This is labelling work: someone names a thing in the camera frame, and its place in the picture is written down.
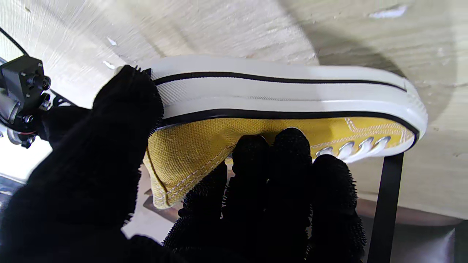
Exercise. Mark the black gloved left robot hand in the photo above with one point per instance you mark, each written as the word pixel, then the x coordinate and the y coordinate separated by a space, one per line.
pixel 80 182

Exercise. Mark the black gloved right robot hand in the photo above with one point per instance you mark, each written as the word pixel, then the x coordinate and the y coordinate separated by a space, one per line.
pixel 62 120

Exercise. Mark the yellow canvas sneaker white laces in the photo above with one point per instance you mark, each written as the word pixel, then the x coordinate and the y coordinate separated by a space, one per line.
pixel 256 95

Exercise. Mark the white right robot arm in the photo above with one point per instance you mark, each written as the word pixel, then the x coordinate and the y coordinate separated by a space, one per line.
pixel 16 128

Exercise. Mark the white paper scrap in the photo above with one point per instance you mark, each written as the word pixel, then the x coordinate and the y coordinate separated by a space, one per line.
pixel 111 41
pixel 108 64
pixel 387 12

